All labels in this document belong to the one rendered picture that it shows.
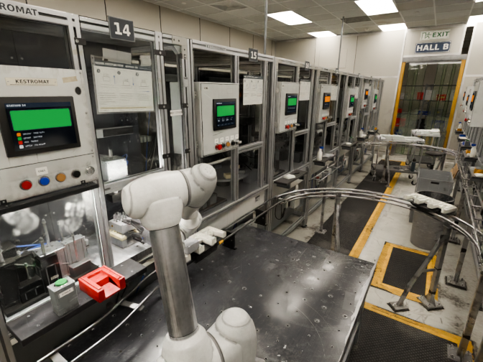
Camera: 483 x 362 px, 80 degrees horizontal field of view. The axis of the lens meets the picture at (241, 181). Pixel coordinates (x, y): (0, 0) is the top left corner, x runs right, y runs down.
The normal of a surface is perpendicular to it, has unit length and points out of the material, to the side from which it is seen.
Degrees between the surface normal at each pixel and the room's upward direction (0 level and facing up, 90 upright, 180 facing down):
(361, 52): 90
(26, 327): 0
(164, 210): 79
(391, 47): 90
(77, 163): 90
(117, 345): 0
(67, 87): 90
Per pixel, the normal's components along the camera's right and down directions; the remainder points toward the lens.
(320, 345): 0.01, -0.95
